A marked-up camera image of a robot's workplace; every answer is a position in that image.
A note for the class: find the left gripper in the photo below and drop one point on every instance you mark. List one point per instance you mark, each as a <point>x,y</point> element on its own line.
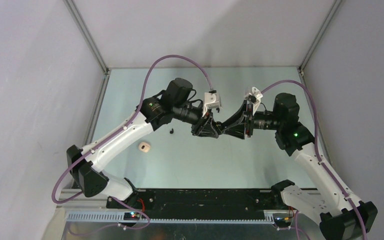
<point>205,127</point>

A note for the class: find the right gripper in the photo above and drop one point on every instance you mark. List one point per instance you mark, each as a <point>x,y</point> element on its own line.
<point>241,122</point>

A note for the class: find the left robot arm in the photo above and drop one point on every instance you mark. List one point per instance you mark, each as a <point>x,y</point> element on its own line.
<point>88,163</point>

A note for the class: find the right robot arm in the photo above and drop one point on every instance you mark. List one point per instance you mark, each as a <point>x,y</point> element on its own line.
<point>339,213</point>

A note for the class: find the white earbud charging case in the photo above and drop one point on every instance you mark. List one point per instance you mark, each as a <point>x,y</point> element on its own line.
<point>144,147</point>

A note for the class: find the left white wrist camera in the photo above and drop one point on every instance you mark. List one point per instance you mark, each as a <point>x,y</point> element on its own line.
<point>211,100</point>

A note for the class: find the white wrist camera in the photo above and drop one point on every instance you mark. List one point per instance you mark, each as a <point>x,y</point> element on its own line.
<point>253,95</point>
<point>211,100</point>

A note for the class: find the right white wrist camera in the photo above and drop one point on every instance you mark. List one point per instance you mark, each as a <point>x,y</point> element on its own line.
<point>253,95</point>

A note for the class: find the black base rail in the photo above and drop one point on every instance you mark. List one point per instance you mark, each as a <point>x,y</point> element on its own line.
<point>205,204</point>

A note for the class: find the aluminium frame rail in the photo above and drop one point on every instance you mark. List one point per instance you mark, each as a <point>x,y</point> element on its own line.
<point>115,212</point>

